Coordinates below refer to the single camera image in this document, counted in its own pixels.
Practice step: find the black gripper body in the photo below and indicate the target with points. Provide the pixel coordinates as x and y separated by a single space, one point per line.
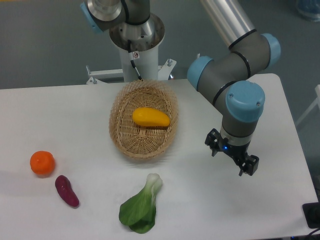
234 147

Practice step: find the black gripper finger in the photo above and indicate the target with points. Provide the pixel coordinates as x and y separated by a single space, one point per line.
249 165
212 140

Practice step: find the yellow mango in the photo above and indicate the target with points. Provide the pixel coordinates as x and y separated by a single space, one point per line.
150 117

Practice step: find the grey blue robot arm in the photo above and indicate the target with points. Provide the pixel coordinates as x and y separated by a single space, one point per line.
224 83

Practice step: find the woven wicker basket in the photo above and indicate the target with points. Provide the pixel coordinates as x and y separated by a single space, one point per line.
143 142

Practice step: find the black device at table edge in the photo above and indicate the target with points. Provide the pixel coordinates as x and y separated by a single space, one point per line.
312 214

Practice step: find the green bok choy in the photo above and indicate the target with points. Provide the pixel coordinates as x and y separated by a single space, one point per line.
139 212

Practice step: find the purple sweet potato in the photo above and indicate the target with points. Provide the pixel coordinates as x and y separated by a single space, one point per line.
65 191

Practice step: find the blue bag in background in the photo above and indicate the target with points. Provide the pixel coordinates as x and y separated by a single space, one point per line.
308 9

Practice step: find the orange tangerine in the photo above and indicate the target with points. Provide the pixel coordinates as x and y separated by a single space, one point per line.
42 163

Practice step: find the white frame at right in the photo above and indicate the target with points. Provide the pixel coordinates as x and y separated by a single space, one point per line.
306 115

